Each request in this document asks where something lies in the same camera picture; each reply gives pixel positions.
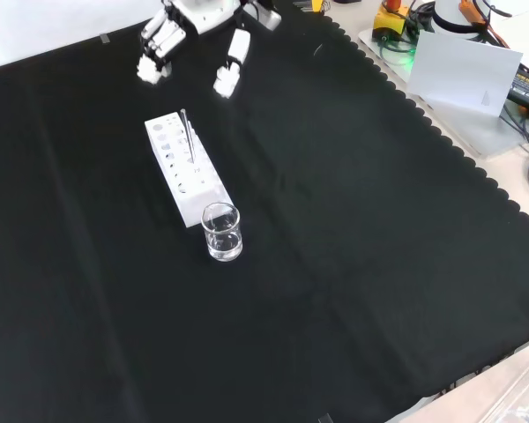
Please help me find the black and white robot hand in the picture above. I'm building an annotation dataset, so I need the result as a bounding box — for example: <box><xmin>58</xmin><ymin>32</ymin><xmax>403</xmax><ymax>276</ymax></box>
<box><xmin>136</xmin><ymin>0</ymin><xmax>284</xmax><ymax>100</ymax></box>

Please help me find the glass rod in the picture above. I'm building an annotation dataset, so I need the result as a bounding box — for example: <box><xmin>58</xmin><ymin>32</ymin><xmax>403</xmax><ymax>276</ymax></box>
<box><xmin>179</xmin><ymin>108</ymin><xmax>197</xmax><ymax>165</ymax></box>

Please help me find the white test tube rack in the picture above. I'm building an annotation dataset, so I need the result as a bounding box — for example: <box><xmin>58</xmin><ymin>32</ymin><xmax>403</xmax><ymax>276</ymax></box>
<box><xmin>144</xmin><ymin>112</ymin><xmax>229</xmax><ymax>229</ymax></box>

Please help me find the hex key set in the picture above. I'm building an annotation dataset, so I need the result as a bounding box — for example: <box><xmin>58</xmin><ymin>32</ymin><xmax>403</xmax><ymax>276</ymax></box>
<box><xmin>293</xmin><ymin>0</ymin><xmax>332</xmax><ymax>13</ymax></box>

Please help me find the yellow stop button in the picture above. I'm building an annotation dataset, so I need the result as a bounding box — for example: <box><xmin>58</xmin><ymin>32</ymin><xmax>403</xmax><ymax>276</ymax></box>
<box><xmin>371</xmin><ymin>0</ymin><xmax>410</xmax><ymax>43</ymax></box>

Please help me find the small clear glass beaker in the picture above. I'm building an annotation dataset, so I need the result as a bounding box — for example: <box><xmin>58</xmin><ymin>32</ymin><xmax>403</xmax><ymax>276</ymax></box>
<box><xmin>200</xmin><ymin>202</ymin><xmax>244</xmax><ymax>263</ymax></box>

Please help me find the black bench cloth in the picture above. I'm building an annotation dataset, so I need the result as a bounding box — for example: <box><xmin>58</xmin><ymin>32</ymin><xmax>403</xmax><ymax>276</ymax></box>
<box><xmin>0</xmin><ymin>0</ymin><xmax>529</xmax><ymax>423</ymax></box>

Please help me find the pale white board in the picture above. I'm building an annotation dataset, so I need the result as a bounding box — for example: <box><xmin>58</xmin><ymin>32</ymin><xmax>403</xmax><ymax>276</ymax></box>
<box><xmin>406</xmin><ymin>29</ymin><xmax>525</xmax><ymax>118</ymax></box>

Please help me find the clear plastic sheet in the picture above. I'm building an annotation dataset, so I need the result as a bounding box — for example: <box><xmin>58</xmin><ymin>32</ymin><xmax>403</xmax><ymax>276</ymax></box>
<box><xmin>478</xmin><ymin>352</ymin><xmax>529</xmax><ymax>423</ymax></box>

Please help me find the green cable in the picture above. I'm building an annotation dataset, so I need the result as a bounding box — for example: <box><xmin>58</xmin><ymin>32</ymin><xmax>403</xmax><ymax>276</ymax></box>
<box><xmin>378</xmin><ymin>34</ymin><xmax>418</xmax><ymax>57</ymax></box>

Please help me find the orange cable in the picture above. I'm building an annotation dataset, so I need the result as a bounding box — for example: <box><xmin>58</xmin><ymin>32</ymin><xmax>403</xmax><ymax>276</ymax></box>
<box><xmin>458</xmin><ymin>0</ymin><xmax>510</xmax><ymax>49</ymax></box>

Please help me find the grey metal base plate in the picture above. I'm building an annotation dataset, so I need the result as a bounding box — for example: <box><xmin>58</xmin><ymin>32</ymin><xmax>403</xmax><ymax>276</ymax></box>
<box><xmin>356</xmin><ymin>26</ymin><xmax>529</xmax><ymax>158</ymax></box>

